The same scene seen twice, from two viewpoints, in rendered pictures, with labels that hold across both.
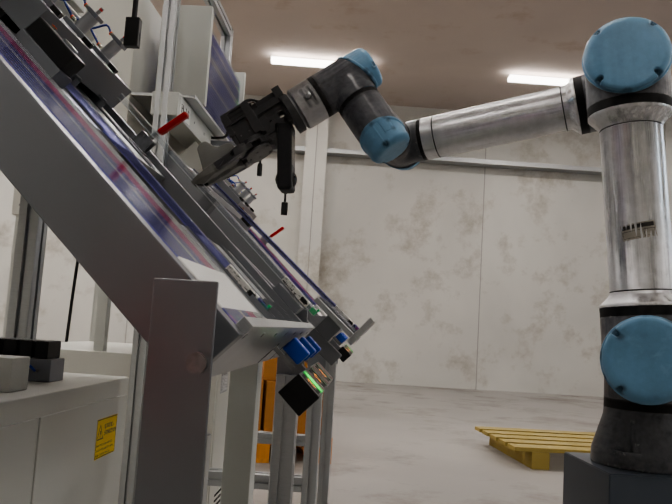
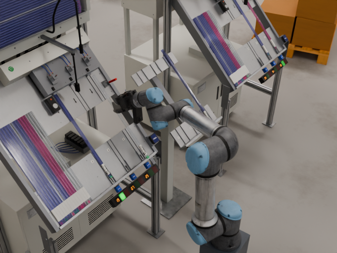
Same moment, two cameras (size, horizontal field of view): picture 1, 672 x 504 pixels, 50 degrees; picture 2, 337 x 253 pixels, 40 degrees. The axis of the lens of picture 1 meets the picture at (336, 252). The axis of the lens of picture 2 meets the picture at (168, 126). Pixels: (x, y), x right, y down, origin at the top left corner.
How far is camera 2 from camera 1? 1.99 m
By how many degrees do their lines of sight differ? 55
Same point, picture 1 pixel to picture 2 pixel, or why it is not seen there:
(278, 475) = (153, 180)
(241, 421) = (164, 144)
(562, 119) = not seen: hidden behind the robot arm
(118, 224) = (37, 207)
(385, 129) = (154, 126)
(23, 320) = (90, 114)
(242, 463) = (165, 155)
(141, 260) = (41, 214)
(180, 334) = (43, 234)
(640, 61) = (194, 166)
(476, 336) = not seen: outside the picture
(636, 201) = (196, 197)
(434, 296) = not seen: outside the picture
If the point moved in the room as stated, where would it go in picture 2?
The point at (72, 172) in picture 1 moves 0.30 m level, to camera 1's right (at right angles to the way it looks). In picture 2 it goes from (29, 196) to (78, 228)
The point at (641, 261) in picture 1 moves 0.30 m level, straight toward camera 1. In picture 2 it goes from (196, 211) to (135, 240)
